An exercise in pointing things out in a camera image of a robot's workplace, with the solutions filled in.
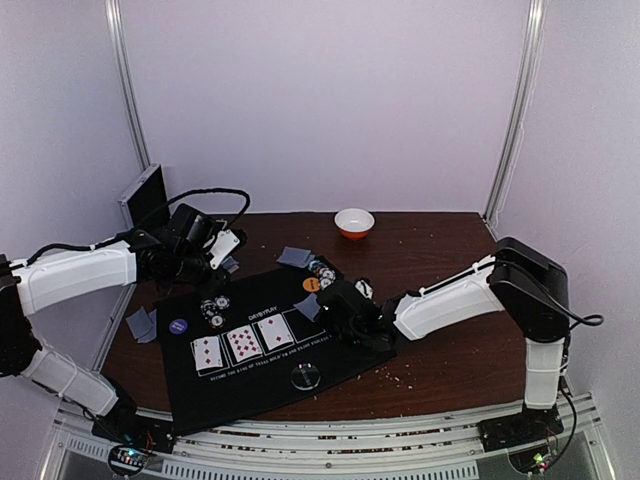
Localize black dealer button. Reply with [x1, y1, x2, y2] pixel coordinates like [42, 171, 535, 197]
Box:
[290, 362, 321, 391]

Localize white and red bowl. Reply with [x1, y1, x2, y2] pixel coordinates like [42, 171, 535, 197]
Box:
[334, 208, 375, 240]

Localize nine of diamonds card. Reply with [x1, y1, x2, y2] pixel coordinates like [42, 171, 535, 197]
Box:
[225, 325, 263, 363]

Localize grey playing card deck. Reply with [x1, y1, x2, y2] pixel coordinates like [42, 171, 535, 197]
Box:
[220, 256, 239, 273]

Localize left aluminium frame post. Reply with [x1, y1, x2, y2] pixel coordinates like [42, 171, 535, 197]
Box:
[104, 0, 151, 171]

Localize two of diamonds card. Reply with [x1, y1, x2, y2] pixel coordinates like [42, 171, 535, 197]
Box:
[257, 314, 294, 351]

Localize three of diamonds card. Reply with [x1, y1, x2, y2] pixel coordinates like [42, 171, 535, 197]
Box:
[191, 336, 223, 372]

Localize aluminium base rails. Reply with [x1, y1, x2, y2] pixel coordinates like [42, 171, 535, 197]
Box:
[36, 394, 620, 479]

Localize purple small blind button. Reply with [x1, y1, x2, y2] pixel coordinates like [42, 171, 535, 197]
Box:
[168, 318, 189, 335]

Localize orange big blind button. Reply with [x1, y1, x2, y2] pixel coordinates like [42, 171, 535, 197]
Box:
[302, 277, 321, 293]

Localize blue patterned playing card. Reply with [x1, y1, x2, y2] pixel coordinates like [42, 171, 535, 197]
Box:
[136, 322, 157, 344]
[126, 308, 156, 339]
[276, 246, 315, 268]

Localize aluminium frame post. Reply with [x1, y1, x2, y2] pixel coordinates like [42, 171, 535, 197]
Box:
[483, 0, 548, 230]
[104, 0, 151, 171]

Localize black poker play mat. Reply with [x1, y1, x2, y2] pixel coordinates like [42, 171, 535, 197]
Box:
[155, 267, 396, 435]

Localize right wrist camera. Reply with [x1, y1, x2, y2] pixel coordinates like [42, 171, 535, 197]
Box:
[317, 280, 374, 325]

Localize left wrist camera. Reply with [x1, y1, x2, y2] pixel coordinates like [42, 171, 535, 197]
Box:
[167, 203, 217, 248]

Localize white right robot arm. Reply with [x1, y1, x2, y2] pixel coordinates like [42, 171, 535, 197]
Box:
[317, 237, 570, 445]

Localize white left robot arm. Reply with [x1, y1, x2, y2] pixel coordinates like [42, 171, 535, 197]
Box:
[1, 239, 239, 444]

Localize right aluminium frame post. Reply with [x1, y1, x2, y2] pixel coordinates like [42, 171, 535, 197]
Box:
[483, 0, 548, 230]

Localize poker chip pile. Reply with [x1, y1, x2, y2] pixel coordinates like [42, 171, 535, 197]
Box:
[200, 295, 230, 329]
[307, 259, 337, 290]

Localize aluminium poker chip case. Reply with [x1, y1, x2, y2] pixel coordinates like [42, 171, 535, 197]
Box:
[118, 164, 170, 231]

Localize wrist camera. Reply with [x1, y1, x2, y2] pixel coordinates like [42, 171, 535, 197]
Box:
[167, 203, 217, 248]
[317, 280, 374, 325]

